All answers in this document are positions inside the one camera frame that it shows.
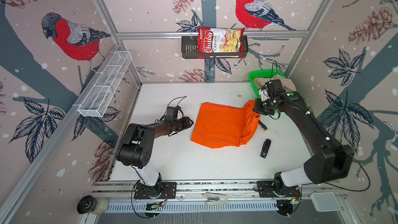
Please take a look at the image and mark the orange shorts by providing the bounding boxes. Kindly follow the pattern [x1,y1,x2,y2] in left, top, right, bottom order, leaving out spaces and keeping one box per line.
[191,100,261,149]

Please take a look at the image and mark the beige shorts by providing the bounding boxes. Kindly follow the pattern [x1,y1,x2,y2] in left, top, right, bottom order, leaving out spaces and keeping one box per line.
[280,78,296,92]

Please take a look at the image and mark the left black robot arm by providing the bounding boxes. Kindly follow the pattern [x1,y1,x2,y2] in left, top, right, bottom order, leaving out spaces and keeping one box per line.
[116,117,194,187]

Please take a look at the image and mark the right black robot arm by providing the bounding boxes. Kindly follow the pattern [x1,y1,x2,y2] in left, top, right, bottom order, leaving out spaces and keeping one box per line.
[254,91,354,187]

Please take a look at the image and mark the black yellow screwdriver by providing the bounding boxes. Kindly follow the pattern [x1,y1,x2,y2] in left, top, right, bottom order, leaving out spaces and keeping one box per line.
[258,120,268,131]

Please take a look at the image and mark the green plastic basket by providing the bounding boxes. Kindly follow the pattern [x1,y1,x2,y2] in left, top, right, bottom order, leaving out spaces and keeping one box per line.
[249,69,286,99]

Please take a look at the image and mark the small black marker object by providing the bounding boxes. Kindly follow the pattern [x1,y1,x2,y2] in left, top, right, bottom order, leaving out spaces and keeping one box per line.
[260,139,272,158]

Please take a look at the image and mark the grey clip tool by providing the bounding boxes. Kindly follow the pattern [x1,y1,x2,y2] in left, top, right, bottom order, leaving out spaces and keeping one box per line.
[206,192,228,206]

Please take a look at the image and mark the red cassava chips bag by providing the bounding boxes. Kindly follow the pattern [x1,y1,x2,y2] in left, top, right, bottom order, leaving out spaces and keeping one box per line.
[198,27,245,58]

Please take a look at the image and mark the white square box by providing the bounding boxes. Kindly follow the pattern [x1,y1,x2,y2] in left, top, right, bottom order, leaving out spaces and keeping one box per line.
[310,192,341,213]

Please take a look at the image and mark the tape roll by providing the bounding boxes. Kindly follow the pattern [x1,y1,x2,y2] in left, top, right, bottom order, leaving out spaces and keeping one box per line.
[76,195,109,215]

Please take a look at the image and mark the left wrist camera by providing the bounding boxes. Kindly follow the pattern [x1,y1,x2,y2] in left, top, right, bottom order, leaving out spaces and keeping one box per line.
[164,106,181,122]

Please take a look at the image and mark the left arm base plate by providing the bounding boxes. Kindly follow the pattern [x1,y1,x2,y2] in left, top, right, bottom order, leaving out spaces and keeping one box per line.
[133,182,177,200]

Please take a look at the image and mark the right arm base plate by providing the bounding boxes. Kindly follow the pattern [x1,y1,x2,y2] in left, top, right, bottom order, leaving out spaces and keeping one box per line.
[254,180,302,198]

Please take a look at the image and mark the black wall basket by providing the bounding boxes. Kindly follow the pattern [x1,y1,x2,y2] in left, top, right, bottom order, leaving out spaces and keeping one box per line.
[181,36,249,59]

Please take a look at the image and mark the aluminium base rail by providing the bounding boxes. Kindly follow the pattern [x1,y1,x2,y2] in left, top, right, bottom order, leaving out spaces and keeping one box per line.
[91,178,344,214]

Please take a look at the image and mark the white wire mesh shelf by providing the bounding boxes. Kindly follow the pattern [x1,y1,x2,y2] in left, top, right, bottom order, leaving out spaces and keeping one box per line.
[78,50,132,118]

